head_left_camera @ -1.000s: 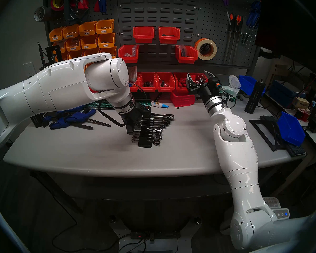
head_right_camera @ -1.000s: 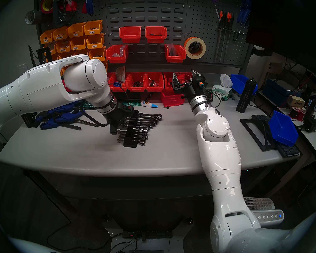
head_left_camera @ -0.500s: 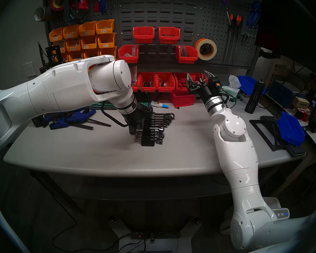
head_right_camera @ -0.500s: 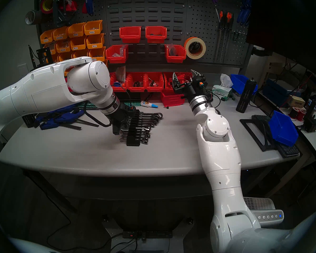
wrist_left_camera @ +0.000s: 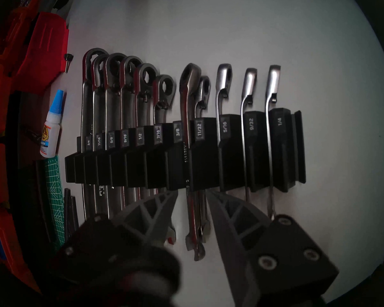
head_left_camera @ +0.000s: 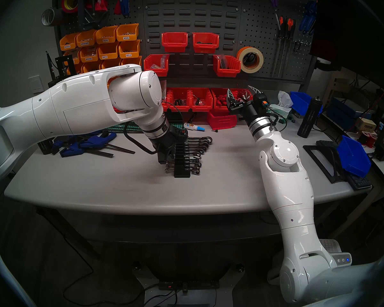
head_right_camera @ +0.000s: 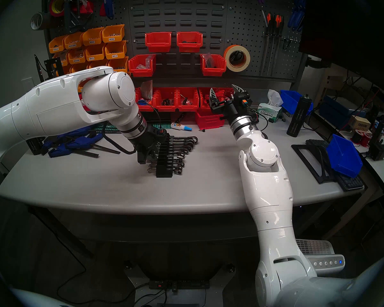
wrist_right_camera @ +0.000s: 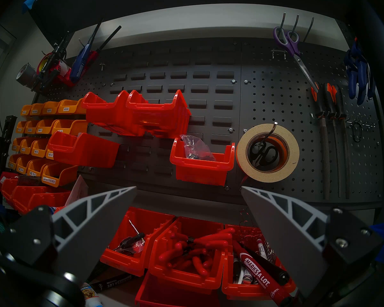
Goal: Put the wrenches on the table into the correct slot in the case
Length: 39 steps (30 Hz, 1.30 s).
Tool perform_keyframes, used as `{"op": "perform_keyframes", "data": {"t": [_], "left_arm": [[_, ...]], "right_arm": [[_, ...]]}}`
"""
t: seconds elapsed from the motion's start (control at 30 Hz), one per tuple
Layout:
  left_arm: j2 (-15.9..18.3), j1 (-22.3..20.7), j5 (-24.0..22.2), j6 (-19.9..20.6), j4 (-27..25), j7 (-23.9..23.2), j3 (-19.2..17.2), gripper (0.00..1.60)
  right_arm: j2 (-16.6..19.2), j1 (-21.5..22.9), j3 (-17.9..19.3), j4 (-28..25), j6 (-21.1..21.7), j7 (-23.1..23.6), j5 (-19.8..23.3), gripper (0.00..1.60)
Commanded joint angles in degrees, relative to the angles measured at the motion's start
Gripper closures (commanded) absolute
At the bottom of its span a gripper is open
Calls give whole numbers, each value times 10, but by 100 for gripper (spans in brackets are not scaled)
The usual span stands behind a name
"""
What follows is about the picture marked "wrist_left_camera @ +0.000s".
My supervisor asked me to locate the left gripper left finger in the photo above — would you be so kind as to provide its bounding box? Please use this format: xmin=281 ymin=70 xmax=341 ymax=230
xmin=50 ymin=191 xmax=179 ymax=278

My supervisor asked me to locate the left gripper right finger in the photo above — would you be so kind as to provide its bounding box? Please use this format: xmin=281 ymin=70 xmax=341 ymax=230
xmin=206 ymin=190 xmax=340 ymax=307

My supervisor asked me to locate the medium chrome ratcheting wrench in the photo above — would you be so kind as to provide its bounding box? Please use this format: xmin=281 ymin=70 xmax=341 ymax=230
xmin=179 ymin=63 xmax=207 ymax=261

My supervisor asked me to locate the small chrome ratcheting wrench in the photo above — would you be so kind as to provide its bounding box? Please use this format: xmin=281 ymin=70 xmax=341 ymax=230
xmin=264 ymin=65 xmax=281 ymax=220

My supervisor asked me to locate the black wrench holder case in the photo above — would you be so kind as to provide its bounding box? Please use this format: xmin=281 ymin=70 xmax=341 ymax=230
xmin=65 ymin=108 xmax=307 ymax=193

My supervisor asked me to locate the black thin rods bundle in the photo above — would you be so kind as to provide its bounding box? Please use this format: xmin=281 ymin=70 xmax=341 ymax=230
xmin=63 ymin=188 xmax=80 ymax=243

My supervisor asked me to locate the green cutting mat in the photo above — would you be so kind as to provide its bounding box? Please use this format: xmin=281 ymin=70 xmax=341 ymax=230
xmin=35 ymin=155 xmax=66 ymax=249

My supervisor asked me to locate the white glue bottle blue cap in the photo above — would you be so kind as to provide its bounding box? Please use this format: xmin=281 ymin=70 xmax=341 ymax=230
xmin=39 ymin=90 xmax=65 ymax=158

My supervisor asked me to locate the black marker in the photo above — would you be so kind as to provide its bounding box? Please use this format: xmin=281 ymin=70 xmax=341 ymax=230
xmin=21 ymin=126 xmax=42 ymax=145

